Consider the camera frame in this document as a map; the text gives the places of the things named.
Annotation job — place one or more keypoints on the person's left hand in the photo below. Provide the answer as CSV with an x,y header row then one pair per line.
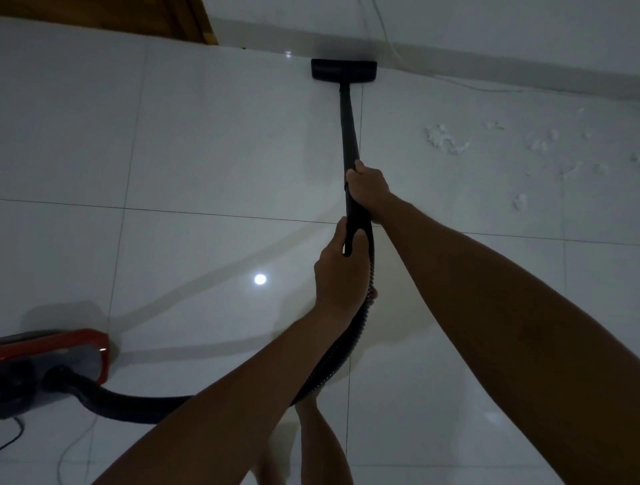
x,y
342,277

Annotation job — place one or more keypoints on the person's left leg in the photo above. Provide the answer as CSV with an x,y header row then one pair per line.
x,y
262,467

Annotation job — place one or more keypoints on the small yellow object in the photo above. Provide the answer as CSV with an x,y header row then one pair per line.
x,y
213,39

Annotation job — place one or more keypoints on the person's leg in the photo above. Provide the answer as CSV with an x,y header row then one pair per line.
x,y
262,467
322,449

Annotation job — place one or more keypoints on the brown wooden door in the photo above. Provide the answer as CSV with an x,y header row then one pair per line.
x,y
100,17

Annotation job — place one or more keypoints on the person's right leg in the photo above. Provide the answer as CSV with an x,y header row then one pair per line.
x,y
322,449

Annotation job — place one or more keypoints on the scattered white paper scraps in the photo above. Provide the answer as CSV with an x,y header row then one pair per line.
x,y
440,137

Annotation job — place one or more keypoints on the person's right forearm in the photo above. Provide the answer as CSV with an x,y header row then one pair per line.
x,y
515,340

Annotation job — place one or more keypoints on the person's left forearm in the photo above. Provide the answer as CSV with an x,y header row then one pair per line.
x,y
225,414

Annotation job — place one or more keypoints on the person's right hand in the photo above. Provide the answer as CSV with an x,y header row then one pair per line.
x,y
372,187

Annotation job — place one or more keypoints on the red and black vacuum cleaner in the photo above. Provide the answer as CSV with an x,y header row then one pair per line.
x,y
125,404

